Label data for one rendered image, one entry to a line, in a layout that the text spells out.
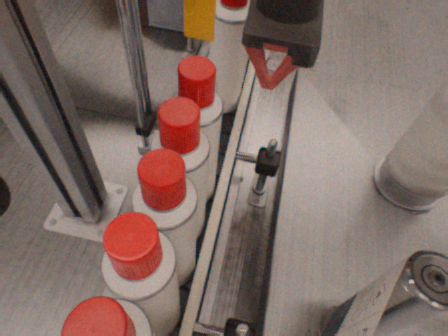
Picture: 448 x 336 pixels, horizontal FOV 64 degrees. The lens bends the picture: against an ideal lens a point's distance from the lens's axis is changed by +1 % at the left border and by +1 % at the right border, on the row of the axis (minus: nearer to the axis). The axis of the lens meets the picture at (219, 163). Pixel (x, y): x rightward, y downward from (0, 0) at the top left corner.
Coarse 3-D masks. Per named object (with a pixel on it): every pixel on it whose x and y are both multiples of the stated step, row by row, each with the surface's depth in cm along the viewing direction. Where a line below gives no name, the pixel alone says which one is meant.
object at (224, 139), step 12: (252, 84) 59; (228, 120) 54; (228, 132) 53; (216, 168) 49; (216, 180) 48; (204, 228) 44; (180, 288) 40; (204, 288) 40; (180, 300) 39; (180, 324) 38
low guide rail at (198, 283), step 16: (240, 96) 53; (240, 112) 51; (240, 128) 49; (224, 160) 46; (224, 176) 44; (224, 192) 43; (208, 224) 41; (208, 240) 39; (208, 256) 38; (192, 288) 36; (192, 304) 36; (192, 320) 35
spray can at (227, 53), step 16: (224, 0) 41; (240, 0) 41; (224, 16) 42; (240, 16) 42; (224, 32) 43; (240, 32) 43; (224, 48) 45; (240, 48) 45; (224, 64) 47; (240, 64) 48; (224, 80) 49; (240, 80) 50; (224, 96) 52; (224, 112) 54
